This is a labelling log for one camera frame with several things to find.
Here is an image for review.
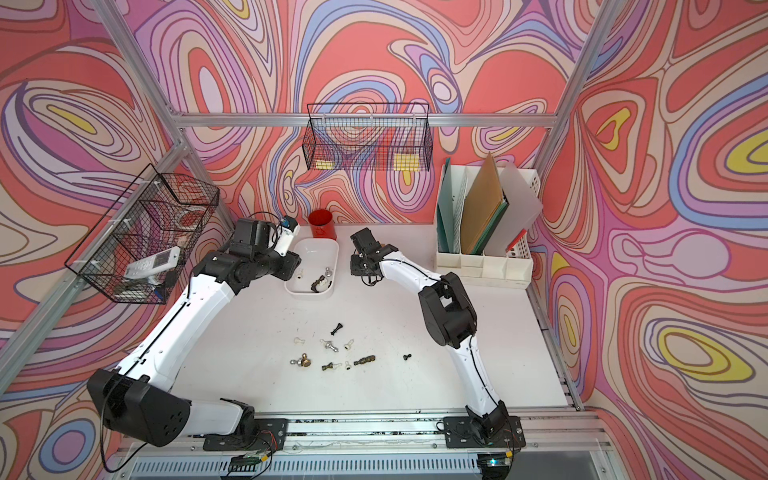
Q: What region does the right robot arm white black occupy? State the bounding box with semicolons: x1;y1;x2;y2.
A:
350;228;515;446

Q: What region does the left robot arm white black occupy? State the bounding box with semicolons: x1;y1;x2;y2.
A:
87;216;301;447

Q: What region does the white storage tray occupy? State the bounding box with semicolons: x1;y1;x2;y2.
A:
285;238;339;301

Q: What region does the red cup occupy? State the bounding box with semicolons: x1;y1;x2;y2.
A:
307;209;337;240

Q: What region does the green folder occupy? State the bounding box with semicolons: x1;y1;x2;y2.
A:
436;158;453;253

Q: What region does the white remote control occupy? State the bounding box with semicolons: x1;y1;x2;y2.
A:
124;246;181;284

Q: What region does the yellow sponge in basket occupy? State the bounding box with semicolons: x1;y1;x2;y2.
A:
392;153;419;171

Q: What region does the brown cardboard folder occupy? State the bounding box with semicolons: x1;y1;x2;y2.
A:
460;154;508;255

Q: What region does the white file organizer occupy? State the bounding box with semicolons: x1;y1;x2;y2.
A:
434;161;534;290

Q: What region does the grey folder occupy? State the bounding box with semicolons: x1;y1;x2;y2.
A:
483;164;543;259

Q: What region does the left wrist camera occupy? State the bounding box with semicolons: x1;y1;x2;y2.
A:
273;216;300;257

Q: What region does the left wire basket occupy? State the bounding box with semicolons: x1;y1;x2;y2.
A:
65;165;220;304

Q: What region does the wire basket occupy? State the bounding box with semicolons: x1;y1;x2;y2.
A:
65;165;220;304
302;101;433;172

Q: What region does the back wire basket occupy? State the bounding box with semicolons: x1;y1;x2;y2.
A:
302;101;433;172

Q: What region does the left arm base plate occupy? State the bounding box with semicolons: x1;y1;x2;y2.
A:
203;418;288;453

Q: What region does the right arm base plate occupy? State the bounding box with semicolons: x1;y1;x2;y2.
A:
436;416;527;452

